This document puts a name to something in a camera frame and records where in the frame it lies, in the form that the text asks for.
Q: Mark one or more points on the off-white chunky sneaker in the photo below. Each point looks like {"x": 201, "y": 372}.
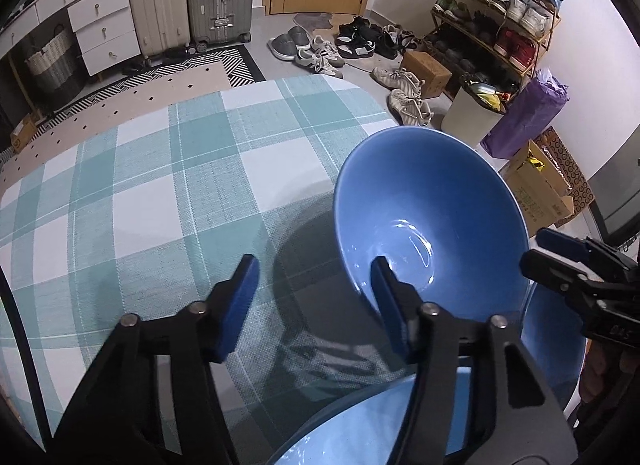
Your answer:
{"x": 397, "y": 80}
{"x": 410, "y": 107}

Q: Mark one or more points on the grey fuzzy doormat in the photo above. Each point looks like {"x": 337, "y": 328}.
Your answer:
{"x": 312, "y": 21}

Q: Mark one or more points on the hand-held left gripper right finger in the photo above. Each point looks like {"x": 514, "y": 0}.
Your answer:
{"x": 392, "y": 315}

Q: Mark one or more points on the orange patterned cardboard box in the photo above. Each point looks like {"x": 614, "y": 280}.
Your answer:
{"x": 575, "y": 175}

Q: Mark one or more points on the teal plaid tablecloth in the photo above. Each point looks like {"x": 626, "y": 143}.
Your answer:
{"x": 150, "y": 195}

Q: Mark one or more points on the white trash bin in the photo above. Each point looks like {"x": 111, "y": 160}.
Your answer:
{"x": 467, "y": 117}

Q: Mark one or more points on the small cardboard box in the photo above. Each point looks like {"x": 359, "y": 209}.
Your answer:
{"x": 22, "y": 135}

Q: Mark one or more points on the pile of black shoes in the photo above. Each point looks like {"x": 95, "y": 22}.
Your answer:
{"x": 360, "y": 40}

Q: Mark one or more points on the beige suitcase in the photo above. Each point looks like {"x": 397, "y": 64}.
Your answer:
{"x": 155, "y": 0}

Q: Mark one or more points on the striped white sneaker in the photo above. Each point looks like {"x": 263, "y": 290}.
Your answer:
{"x": 325, "y": 46}
{"x": 317, "y": 64}

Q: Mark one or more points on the wooden shoe rack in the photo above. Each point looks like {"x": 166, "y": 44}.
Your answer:
{"x": 547, "y": 37}

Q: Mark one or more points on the collection of racked shoes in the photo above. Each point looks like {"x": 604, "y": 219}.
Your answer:
{"x": 515, "y": 45}

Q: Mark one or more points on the person's right hand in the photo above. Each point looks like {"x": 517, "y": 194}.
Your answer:
{"x": 595, "y": 375}

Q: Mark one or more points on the white vanity desk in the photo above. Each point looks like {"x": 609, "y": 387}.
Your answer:
{"x": 50, "y": 0}

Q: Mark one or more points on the green printed cardboard box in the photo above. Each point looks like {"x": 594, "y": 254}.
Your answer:
{"x": 535, "y": 195}

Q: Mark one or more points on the black white patterned rug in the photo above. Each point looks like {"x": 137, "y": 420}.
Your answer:
{"x": 150, "y": 87}

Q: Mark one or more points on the blue bowl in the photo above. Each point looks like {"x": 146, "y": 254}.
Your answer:
{"x": 430, "y": 205}

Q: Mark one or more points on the purple bag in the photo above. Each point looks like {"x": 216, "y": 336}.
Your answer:
{"x": 525, "y": 115}

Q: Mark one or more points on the dark glossy appliance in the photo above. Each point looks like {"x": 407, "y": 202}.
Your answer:
{"x": 620, "y": 190}

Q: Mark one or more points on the grey slipper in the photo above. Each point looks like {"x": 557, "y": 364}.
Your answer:
{"x": 300, "y": 36}
{"x": 282, "y": 47}

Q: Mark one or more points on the woven laundry basket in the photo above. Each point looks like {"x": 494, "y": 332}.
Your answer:
{"x": 52, "y": 65}

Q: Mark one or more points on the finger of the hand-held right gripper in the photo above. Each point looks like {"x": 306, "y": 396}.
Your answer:
{"x": 555, "y": 241}
{"x": 545, "y": 270}

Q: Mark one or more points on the white drawer chest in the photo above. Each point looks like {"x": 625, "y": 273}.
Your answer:
{"x": 102, "y": 30}

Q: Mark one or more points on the brown cardboard box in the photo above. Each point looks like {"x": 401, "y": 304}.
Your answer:
{"x": 425, "y": 72}

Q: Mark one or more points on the light blue plate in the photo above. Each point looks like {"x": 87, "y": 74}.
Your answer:
{"x": 350, "y": 430}

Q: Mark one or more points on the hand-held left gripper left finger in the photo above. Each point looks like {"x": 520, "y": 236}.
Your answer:
{"x": 240, "y": 305}

